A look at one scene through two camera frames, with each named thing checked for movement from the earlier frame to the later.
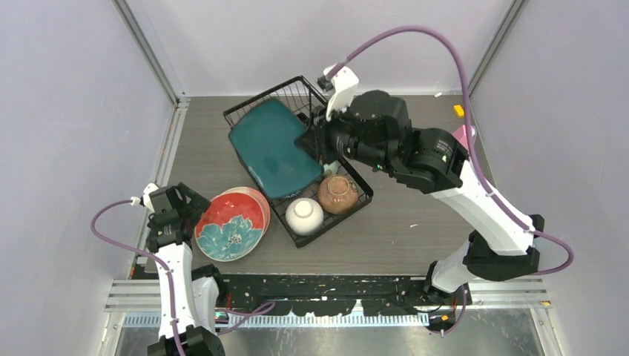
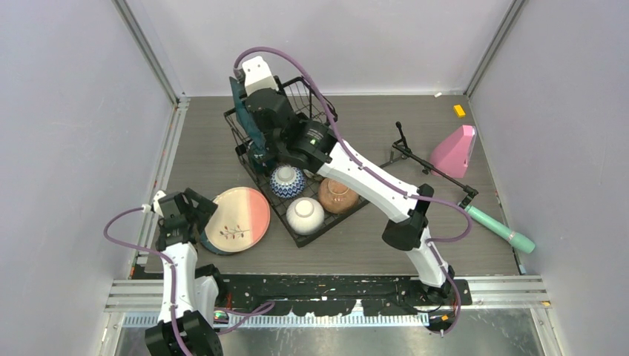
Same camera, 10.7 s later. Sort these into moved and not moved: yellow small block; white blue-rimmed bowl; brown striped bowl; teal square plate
Moved: teal square plate
Not moved: yellow small block; white blue-rimmed bowl; brown striped bowl
